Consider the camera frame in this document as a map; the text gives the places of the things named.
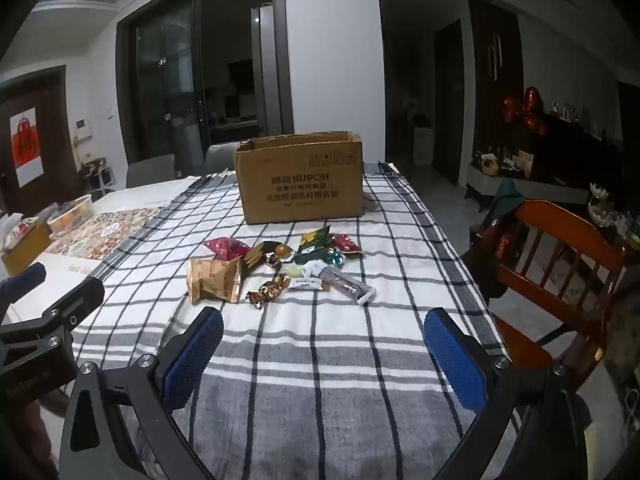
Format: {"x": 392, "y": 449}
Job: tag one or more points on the clear plastic container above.
{"x": 70, "y": 215}

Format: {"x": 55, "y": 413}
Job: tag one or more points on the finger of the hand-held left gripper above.
{"x": 75, "y": 297}
{"x": 25, "y": 276}

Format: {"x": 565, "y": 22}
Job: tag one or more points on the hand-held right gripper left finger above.
{"x": 192, "y": 355}

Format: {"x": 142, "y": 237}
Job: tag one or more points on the white bin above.
{"x": 423, "y": 146}

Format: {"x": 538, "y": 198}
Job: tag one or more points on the small white stool rack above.
{"x": 99, "y": 172}

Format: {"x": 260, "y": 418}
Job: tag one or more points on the sliding glass door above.
{"x": 200, "y": 60}

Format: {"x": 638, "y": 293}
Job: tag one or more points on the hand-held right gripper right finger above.
{"x": 457, "y": 365}

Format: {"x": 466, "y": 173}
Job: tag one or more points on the red snack packet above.
{"x": 346, "y": 244}

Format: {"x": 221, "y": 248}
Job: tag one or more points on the light green wrapped candy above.
{"x": 295, "y": 273}

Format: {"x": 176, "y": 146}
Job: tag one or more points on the dark sideboard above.
{"x": 550, "y": 160}

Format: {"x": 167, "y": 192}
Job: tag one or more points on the white wall intercom panel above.
{"x": 83, "y": 128}

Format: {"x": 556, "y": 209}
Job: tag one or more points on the teal wrapped candy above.
{"x": 335, "y": 258}

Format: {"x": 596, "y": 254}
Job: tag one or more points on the patterned table mat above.
{"x": 115, "y": 232}

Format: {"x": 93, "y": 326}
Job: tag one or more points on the black gold snack packet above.
{"x": 265, "y": 255}

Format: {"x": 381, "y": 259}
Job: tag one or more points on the plaid grey white cloth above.
{"x": 320, "y": 360}

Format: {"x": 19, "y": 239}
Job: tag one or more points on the grey dining chair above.
{"x": 150, "y": 170}
{"x": 220, "y": 157}

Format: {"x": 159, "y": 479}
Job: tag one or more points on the silver grey snack packet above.
{"x": 345, "y": 287}

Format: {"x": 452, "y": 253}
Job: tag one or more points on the white lotus ornament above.
{"x": 602, "y": 205}

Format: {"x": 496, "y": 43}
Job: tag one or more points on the green cracker packet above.
{"x": 312, "y": 245}

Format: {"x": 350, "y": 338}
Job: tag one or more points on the green cloth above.
{"x": 506, "y": 197}

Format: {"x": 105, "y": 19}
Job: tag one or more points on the brown cardboard box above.
{"x": 300, "y": 185}

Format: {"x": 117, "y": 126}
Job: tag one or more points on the white gold-edged small packet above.
{"x": 307, "y": 284}

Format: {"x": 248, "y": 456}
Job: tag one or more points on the magenta snack packet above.
{"x": 227, "y": 247}

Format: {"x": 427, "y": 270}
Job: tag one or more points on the wooden chair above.
{"x": 550, "y": 260}

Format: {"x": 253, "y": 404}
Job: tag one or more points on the red balloons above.
{"x": 530, "y": 110}

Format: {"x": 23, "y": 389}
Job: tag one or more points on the red wall poster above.
{"x": 27, "y": 145}

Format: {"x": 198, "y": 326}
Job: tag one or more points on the gold cracker packet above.
{"x": 215, "y": 280}

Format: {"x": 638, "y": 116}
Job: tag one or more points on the tissue box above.
{"x": 22, "y": 247}

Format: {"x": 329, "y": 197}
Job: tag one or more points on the brown wrapped candy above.
{"x": 270, "y": 290}

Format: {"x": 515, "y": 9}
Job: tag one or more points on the small woven basket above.
{"x": 487, "y": 165}

